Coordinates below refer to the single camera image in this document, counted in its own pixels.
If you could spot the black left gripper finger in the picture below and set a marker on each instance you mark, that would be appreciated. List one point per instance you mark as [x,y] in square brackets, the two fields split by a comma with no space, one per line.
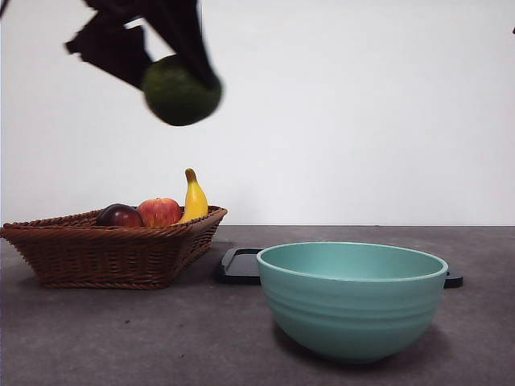
[193,48]
[116,52]

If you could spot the green avocado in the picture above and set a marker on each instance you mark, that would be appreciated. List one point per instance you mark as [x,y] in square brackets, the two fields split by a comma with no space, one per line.
[181,96]

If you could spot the teal ceramic bowl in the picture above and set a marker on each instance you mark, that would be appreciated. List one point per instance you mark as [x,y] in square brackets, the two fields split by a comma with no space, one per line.
[354,309]

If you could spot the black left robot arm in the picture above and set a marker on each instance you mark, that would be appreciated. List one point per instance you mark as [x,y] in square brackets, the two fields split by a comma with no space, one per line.
[153,6]

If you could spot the yellow banana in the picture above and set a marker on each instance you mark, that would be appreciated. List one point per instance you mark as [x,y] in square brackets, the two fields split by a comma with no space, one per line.
[195,201]

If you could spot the red yellow apple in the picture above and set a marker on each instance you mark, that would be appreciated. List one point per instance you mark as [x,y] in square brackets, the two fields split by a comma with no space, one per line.
[161,211]

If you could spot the dark red plum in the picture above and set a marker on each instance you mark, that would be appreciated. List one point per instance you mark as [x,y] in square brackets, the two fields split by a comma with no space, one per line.
[120,217]

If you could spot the brown wicker basket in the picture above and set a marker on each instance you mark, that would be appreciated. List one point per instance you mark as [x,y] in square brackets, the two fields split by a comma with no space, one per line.
[100,257]

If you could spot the dark rectangular tray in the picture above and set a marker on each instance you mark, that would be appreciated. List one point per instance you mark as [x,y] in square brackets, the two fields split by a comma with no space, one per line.
[237,267]

